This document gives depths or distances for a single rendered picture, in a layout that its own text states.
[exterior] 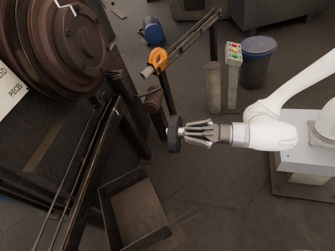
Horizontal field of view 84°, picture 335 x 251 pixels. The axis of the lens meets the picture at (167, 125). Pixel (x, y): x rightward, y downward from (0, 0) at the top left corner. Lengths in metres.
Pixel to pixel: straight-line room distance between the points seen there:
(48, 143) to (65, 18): 0.50
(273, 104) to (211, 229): 0.94
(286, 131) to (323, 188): 0.98
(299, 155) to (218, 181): 0.61
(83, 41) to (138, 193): 0.68
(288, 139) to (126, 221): 0.70
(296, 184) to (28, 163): 1.56
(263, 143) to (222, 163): 0.93
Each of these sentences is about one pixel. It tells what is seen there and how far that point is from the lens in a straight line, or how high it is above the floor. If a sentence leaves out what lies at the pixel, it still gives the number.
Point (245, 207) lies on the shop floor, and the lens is 1.48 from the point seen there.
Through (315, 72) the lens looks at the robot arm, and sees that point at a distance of 0.76.
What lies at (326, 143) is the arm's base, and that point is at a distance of 1.24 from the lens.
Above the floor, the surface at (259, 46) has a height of 0.43.
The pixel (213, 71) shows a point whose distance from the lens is 1.56.
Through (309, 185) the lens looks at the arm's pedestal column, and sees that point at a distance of 1.62.
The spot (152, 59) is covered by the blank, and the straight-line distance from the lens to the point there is 1.39.
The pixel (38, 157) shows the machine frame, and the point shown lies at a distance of 0.94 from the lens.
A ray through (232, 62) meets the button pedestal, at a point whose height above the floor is 0.58.
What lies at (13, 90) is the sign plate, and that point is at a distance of 0.91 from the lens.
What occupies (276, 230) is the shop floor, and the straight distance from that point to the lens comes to 1.49.
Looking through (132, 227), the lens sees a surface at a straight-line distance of 0.90.
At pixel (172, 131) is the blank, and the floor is 0.90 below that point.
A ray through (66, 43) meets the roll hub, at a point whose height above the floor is 1.18.
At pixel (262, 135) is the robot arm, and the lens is 0.68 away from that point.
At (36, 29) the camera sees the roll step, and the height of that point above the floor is 1.24.
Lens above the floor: 1.42
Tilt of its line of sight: 49 degrees down
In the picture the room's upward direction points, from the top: 19 degrees counter-clockwise
